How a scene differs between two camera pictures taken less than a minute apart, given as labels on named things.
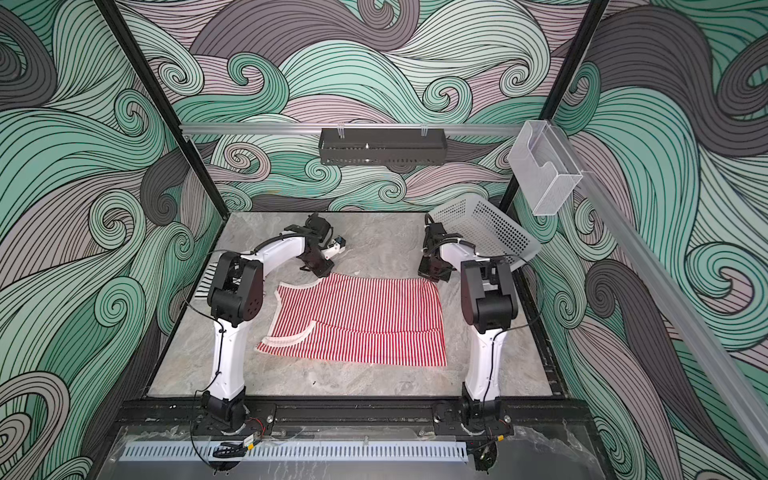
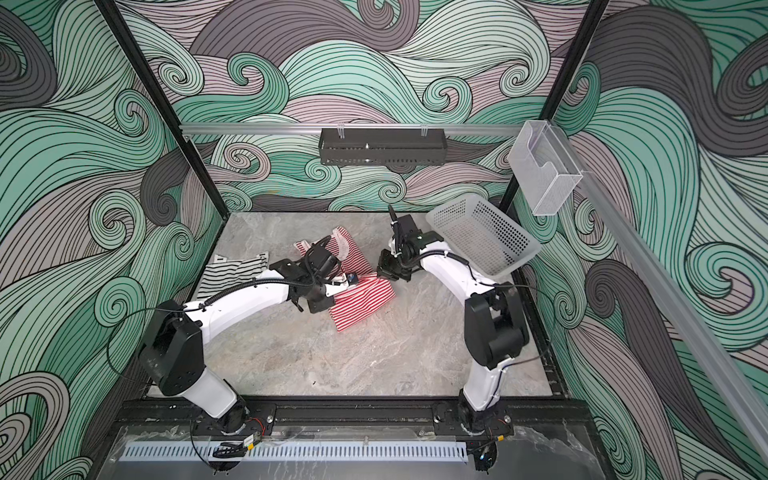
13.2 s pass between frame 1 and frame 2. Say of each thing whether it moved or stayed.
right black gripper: moved
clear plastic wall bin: stayed
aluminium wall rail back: stayed
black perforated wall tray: stayed
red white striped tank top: moved
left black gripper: moved
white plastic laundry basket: stayed
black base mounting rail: stayed
